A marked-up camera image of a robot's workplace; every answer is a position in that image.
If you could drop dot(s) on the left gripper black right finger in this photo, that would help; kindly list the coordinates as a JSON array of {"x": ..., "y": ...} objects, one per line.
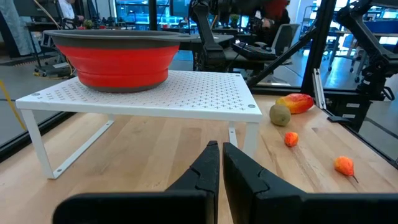
[{"x": 248, "y": 196}]

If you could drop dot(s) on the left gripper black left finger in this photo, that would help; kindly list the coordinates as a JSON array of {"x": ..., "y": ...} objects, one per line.
[{"x": 199, "y": 186}]

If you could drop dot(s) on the small orange toy pear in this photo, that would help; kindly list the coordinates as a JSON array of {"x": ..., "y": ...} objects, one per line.
[
  {"x": 291, "y": 139},
  {"x": 343, "y": 165}
]

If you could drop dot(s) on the red yellow toy mango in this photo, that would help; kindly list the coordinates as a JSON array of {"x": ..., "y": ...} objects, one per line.
[{"x": 297, "y": 103}]

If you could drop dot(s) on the red collapsible bowl grey rim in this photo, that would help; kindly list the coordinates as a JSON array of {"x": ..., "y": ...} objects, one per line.
[{"x": 118, "y": 65}]

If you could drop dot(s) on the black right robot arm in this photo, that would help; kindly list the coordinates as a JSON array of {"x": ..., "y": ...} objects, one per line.
[{"x": 214, "y": 59}]

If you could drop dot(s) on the white perforated metal shelf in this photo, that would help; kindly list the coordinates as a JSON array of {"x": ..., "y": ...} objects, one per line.
[{"x": 186, "y": 90}]

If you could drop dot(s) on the black desk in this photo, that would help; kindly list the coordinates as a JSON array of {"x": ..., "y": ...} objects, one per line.
[{"x": 242, "y": 63}]

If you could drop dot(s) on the black keyboard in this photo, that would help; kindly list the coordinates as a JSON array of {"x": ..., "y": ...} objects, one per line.
[{"x": 255, "y": 52}]

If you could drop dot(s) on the grey office chair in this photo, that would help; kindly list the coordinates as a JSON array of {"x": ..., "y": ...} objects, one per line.
[{"x": 284, "y": 40}]

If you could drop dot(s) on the person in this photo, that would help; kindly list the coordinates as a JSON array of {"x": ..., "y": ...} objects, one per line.
[
  {"x": 275, "y": 9},
  {"x": 66, "y": 9}
]

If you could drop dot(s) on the grey fabric cover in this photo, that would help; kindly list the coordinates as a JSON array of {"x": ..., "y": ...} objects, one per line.
[{"x": 15, "y": 25}]

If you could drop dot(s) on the silver aluminium rail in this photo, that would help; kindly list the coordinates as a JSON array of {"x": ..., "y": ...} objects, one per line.
[{"x": 319, "y": 90}]

